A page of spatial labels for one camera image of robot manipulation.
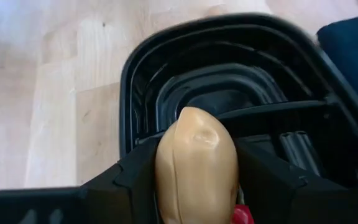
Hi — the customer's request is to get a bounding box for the beige potato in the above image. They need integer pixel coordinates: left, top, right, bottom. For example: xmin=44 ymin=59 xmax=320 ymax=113
xmin=154 ymin=106 xmax=241 ymax=224

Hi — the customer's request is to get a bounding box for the black plastic tupperware container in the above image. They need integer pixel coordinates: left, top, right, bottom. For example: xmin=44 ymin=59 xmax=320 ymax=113
xmin=118 ymin=12 xmax=358 ymax=190

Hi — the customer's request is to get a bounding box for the dark blue cloth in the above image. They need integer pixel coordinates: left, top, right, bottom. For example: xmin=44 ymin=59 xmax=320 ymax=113
xmin=316 ymin=13 xmax=358 ymax=119

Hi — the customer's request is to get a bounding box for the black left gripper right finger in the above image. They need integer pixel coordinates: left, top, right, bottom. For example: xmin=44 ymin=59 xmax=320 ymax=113
xmin=234 ymin=138 xmax=358 ymax=224

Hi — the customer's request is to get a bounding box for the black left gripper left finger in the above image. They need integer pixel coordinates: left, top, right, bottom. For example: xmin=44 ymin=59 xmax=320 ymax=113
xmin=0 ymin=136 xmax=165 ymax=224

